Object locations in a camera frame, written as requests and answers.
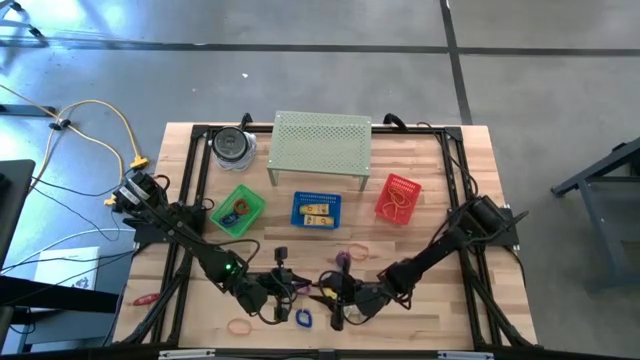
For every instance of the black desk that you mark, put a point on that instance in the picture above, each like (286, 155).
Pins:
(12, 200)

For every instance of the blue plastic basket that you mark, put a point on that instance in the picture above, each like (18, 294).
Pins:
(316, 197)

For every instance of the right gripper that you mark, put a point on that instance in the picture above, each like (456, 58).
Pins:
(346, 297)

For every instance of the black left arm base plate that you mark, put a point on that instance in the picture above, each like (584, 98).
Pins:
(145, 235)

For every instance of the orange spiral wrist coil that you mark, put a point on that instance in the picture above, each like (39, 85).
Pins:
(235, 207)

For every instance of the silver metal bracket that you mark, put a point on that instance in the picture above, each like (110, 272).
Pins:
(465, 356)
(185, 355)

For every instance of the white paper sheet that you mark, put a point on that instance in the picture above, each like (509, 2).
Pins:
(65, 265)

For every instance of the green plastic basket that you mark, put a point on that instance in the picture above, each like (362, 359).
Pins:
(252, 200)

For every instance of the red plastic basket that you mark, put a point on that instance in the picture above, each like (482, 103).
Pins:
(414, 189)

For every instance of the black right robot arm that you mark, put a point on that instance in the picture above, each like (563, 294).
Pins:
(440, 250)

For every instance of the dark grey metal table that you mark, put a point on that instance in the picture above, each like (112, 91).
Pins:
(600, 167)

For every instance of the red clip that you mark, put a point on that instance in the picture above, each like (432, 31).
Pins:
(145, 299)

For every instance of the black aluminium table frame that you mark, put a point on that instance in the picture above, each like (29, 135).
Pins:
(425, 131)

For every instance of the black desk beam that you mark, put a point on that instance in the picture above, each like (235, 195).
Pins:
(50, 295)

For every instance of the blue spiral wrist coil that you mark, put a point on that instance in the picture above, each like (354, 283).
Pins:
(297, 318)
(223, 219)

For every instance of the metal stand legs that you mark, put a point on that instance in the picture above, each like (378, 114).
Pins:
(36, 34)

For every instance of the pale green perforated metal shelf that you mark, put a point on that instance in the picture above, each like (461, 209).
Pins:
(320, 142)

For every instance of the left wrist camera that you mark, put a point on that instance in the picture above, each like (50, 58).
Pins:
(281, 254)

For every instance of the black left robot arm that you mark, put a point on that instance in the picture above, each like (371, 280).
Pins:
(195, 245)

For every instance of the purple spiral wrist coil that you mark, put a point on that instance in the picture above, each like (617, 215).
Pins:
(339, 259)
(303, 290)

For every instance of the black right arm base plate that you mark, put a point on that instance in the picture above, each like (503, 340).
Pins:
(511, 236)

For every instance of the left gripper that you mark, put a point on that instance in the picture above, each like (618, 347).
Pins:
(281, 287)

